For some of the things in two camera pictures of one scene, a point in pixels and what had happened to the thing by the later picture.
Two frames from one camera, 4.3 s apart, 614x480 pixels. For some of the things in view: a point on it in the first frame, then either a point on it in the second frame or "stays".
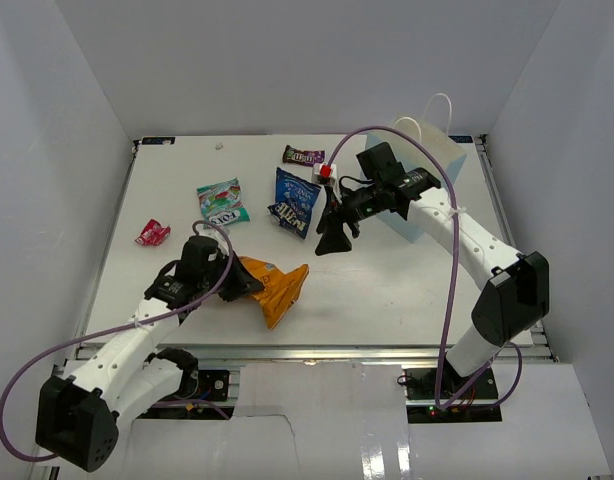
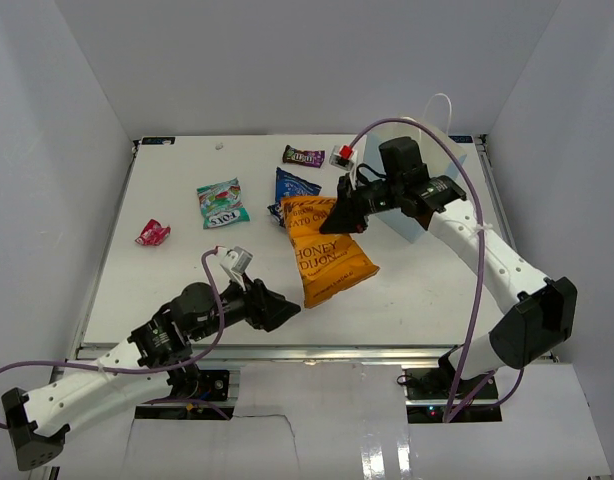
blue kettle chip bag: (294, 198) stays
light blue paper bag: (434, 127) stays
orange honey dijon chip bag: (280, 291) to (328, 263)
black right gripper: (334, 240) stays
